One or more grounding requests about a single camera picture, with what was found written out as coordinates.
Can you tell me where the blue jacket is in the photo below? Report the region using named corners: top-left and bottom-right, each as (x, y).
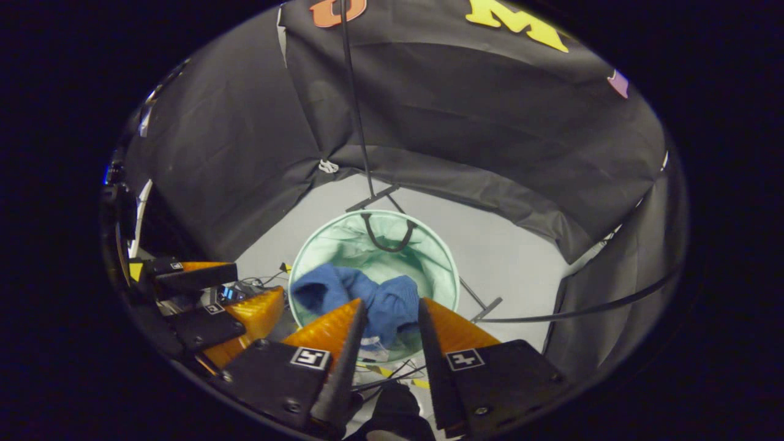
top-left (290, 263), bottom-right (422, 350)

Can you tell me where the black backdrop cloth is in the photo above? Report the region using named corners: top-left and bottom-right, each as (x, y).
top-left (122, 0), bottom-right (674, 380)

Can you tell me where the green laundry hamper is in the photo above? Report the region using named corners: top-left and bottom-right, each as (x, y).
top-left (288, 209), bottom-right (461, 363)

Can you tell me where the black metal clothes rack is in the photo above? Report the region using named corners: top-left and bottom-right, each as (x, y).
top-left (339, 0), bottom-right (680, 324)

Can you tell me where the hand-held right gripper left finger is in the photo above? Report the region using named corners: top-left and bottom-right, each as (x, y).
top-left (211, 298), bottom-right (369, 439)

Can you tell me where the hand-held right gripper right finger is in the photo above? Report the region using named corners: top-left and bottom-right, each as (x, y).
top-left (418, 297), bottom-right (567, 440)

